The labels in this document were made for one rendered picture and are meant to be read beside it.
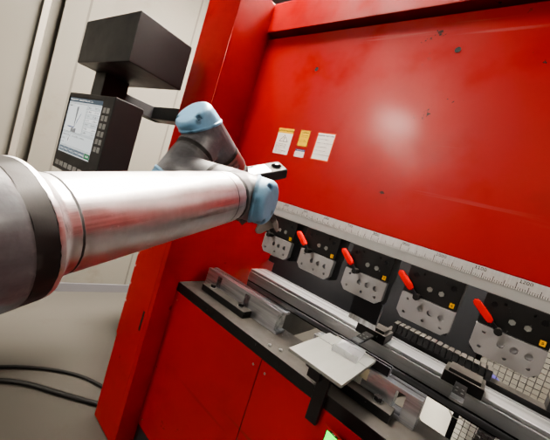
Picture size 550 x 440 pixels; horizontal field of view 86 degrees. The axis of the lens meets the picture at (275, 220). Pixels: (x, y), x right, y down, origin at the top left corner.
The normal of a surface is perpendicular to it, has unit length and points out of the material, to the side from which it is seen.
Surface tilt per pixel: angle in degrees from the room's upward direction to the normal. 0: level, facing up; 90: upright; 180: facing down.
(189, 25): 90
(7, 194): 42
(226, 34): 90
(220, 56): 90
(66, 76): 90
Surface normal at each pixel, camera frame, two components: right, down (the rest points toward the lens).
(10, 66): 0.61, 0.25
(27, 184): 0.71, -0.59
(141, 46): 0.78, 0.29
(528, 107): -0.61, -0.13
